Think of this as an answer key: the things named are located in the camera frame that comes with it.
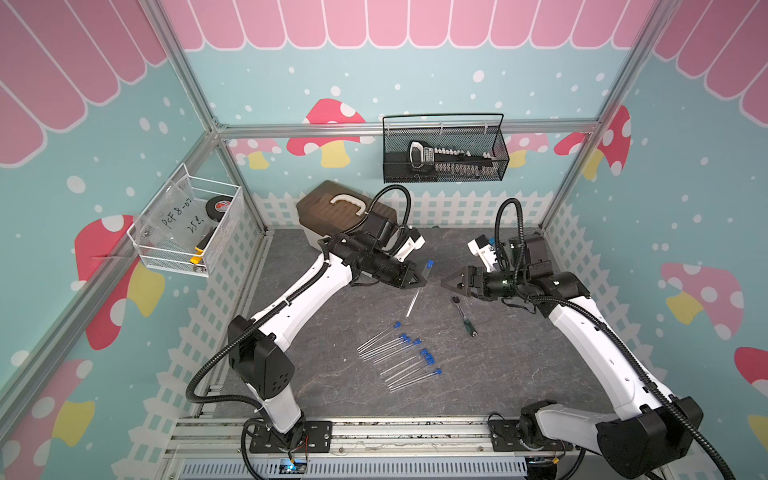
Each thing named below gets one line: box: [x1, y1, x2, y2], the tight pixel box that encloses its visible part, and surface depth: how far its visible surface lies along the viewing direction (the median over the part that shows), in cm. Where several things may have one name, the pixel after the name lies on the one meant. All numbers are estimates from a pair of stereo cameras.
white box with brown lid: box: [296, 180, 398, 251], surface depth 102 cm
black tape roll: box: [206, 195, 233, 222], surface depth 81 cm
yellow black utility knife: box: [190, 226, 217, 264], surface depth 66 cm
